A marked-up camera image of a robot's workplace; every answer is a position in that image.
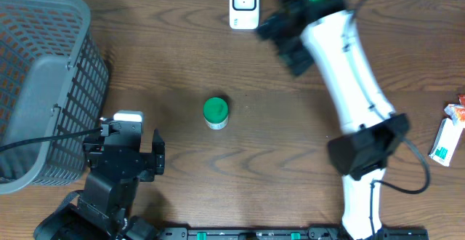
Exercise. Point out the grey plastic basket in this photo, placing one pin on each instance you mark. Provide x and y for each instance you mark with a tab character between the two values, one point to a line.
53	85

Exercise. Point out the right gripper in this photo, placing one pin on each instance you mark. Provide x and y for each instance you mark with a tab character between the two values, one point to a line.
296	59

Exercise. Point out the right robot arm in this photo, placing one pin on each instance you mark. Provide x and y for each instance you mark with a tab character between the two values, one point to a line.
323	33

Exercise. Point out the black mounting rail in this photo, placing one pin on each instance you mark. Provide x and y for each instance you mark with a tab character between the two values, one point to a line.
311	233

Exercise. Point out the white barcode scanner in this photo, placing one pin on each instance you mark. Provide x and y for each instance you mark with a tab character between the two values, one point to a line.
244	14

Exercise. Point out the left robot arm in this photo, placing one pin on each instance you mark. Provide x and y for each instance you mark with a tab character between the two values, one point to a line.
102	210

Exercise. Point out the orange snack bar wrapper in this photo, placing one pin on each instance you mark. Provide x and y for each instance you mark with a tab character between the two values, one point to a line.
462	99

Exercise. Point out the white green box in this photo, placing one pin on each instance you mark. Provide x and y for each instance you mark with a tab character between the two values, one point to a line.
446	142

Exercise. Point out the small orange box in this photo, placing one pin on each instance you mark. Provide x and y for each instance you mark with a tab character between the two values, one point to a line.
456	114

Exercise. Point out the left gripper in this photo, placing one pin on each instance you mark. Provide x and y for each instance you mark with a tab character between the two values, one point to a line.
154	164

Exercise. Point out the green lidded jar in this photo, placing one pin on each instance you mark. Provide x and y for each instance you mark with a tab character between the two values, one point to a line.
216	113

